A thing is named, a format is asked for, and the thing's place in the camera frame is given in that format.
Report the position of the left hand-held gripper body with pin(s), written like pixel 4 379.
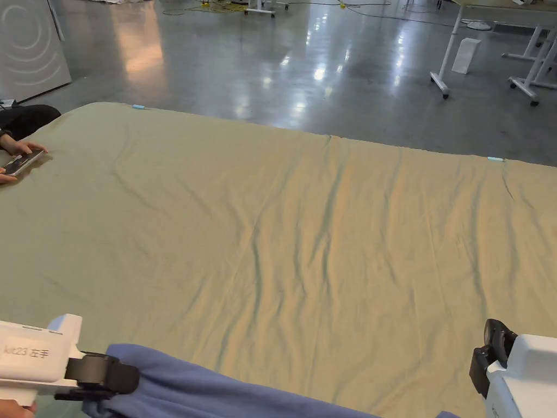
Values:
pixel 30 357

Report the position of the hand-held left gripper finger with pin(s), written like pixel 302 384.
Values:
pixel 85 395
pixel 115 375

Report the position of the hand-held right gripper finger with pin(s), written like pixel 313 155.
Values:
pixel 481 370
pixel 498 339

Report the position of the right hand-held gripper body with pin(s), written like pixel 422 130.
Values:
pixel 526 379

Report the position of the blue garment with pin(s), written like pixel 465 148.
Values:
pixel 196 392

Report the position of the person's left hand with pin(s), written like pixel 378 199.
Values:
pixel 15 410

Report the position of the bed with pale green sheet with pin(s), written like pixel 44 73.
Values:
pixel 278 239

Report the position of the white carton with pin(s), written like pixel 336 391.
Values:
pixel 465 54

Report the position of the white washing machine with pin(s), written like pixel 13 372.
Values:
pixel 30 48

